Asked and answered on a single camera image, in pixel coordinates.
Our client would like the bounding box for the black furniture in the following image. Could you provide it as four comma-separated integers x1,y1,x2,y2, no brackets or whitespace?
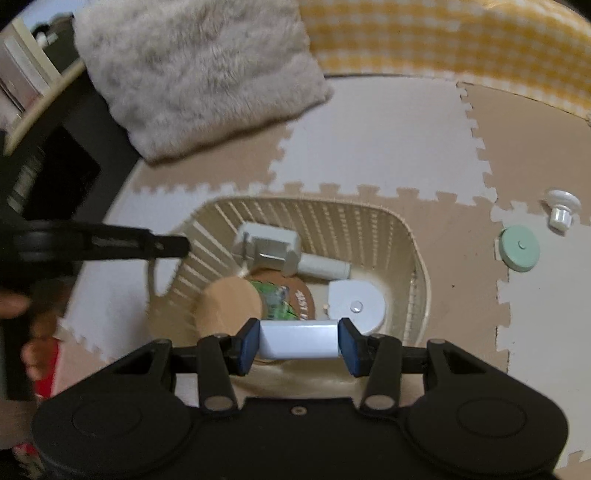
0,65,141,222

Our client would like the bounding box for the grey fluffy cushion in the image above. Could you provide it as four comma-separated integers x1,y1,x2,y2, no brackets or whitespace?
74,0,334,162

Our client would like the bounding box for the round wooden lid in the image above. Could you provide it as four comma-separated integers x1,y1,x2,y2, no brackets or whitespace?
196,276,264,340

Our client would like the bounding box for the pale shelf unit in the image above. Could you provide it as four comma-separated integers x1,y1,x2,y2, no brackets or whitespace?
0,14,86,139

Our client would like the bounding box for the beige and white foam mat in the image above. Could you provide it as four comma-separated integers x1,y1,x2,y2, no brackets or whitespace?
60,76,591,472

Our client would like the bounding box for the round coaster with green print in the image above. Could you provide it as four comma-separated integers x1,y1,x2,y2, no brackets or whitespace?
247,272,317,321

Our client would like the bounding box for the white suction knob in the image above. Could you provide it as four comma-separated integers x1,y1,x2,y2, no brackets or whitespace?
542,188,583,232

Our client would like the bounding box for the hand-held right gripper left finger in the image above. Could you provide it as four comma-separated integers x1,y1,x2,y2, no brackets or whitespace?
111,318,260,415

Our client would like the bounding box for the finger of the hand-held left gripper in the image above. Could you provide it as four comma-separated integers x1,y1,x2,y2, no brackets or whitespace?
85,224,191,263

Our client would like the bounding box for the cream perforated plastic basket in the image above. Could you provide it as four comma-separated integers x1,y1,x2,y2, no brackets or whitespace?
147,196,432,398

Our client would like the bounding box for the mint green round tape measure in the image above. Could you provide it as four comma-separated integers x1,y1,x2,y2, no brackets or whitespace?
495,225,540,272

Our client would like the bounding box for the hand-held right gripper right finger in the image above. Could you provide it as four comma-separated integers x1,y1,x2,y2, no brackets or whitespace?
338,318,491,413

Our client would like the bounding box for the red clothing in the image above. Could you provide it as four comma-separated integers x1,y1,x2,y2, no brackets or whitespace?
11,335,63,467

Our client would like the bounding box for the white usb charger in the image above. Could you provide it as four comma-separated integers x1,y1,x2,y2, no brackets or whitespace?
259,320,341,361

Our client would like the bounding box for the white oval plastic plate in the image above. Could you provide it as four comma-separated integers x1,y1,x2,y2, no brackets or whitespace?
327,279,387,335

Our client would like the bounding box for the beige scoop with white handle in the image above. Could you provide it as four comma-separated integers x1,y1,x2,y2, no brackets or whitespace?
232,220,352,281

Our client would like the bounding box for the yellow checkered cloth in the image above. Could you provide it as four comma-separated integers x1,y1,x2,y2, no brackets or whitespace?
298,0,591,123

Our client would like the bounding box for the person's left hand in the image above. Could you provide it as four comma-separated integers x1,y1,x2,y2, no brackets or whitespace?
0,281,70,383

